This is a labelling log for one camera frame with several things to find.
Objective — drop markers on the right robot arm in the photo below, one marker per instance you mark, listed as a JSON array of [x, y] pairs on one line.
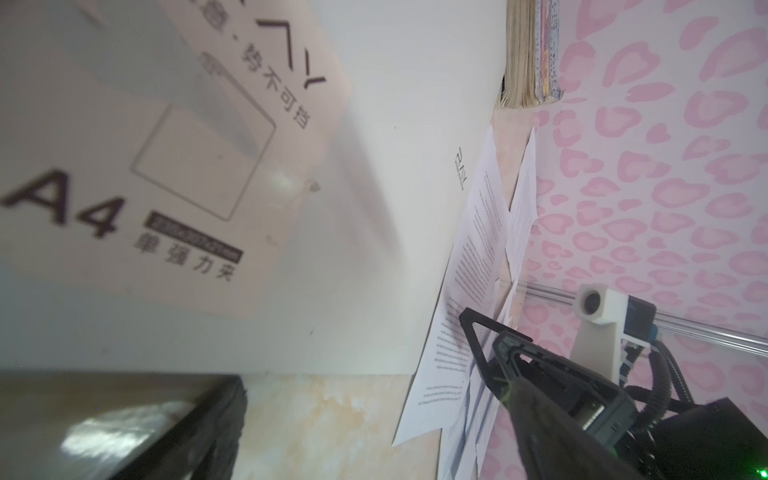
[[676, 438]]

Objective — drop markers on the printed sheet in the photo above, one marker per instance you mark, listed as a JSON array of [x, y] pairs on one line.
[[442, 377], [458, 443], [523, 211]]

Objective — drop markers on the black A4 clip folder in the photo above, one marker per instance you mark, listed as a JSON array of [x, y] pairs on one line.
[[236, 186]]

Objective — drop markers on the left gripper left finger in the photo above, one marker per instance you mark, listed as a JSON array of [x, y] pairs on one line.
[[202, 445]]

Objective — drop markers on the colourful paperback book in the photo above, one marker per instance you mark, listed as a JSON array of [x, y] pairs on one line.
[[532, 46]]

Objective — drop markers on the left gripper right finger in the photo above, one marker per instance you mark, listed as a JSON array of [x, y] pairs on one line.
[[550, 443]]

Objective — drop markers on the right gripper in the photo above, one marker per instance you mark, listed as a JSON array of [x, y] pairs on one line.
[[599, 406]]

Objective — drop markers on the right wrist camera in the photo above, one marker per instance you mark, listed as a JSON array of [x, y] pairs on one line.
[[609, 319]]

